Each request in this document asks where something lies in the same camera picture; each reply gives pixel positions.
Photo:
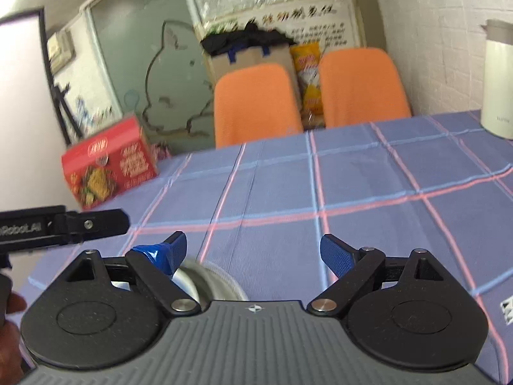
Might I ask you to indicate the orange chair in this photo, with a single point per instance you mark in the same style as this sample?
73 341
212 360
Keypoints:
360 88
256 104

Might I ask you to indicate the white ceramic bowl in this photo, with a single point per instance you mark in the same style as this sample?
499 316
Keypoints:
188 284

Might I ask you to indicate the blue checked tablecloth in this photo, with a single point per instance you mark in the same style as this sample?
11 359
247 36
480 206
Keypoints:
360 176

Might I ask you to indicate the glass panel with cat drawing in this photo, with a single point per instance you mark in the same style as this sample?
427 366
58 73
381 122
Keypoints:
120 48

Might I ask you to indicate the yellow snack bag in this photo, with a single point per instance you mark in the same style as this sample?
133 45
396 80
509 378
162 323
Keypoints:
308 80

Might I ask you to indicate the cardboard box with black cloth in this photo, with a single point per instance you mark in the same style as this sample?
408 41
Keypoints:
248 58

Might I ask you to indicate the black tripod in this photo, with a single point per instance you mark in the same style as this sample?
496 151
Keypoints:
66 108

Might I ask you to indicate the white board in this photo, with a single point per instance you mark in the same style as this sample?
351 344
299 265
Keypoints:
20 108

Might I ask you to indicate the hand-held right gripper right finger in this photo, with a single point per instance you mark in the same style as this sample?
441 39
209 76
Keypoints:
336 254

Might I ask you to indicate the person's left hand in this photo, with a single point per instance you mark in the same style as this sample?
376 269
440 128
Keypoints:
10 349

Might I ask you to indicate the black cloth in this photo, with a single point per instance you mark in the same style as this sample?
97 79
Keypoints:
244 38

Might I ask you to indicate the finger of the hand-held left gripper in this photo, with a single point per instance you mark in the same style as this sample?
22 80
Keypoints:
100 222

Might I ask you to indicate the red cracker box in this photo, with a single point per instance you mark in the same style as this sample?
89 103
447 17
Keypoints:
108 164

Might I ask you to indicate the white thermos jug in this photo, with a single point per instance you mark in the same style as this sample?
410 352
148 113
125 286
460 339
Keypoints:
499 88

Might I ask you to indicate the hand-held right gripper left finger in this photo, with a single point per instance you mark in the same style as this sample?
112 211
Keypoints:
176 248

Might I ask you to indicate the small white printed sticker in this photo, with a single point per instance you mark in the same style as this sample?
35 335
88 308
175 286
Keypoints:
508 307

